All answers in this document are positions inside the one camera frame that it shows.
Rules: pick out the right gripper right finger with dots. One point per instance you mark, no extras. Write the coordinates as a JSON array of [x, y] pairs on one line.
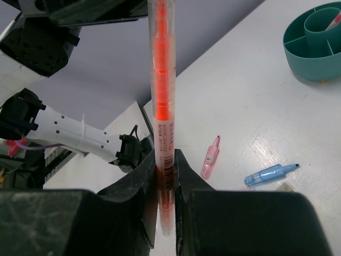
[[215, 222]]

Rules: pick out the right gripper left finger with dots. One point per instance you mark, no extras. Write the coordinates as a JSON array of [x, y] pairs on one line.
[[118, 220]]

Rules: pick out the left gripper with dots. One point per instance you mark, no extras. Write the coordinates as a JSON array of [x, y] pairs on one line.
[[84, 12]]

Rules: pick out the orange slim highlighter pen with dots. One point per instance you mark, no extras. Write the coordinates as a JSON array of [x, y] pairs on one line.
[[161, 16]]

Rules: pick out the red slim highlighter pen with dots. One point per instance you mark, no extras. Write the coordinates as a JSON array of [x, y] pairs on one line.
[[335, 21]]

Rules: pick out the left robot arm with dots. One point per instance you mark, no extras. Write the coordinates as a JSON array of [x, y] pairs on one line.
[[37, 44]]

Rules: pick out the pink stubby highlighter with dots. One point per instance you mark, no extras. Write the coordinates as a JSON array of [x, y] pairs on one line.
[[210, 159]]

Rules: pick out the grey eraser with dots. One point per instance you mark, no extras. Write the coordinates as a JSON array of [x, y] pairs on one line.
[[285, 187]]

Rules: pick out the blue stubby highlighter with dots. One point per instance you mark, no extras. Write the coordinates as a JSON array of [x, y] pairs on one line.
[[269, 174]]

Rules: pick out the teal round organizer container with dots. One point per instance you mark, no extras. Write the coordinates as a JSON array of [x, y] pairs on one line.
[[313, 51]]

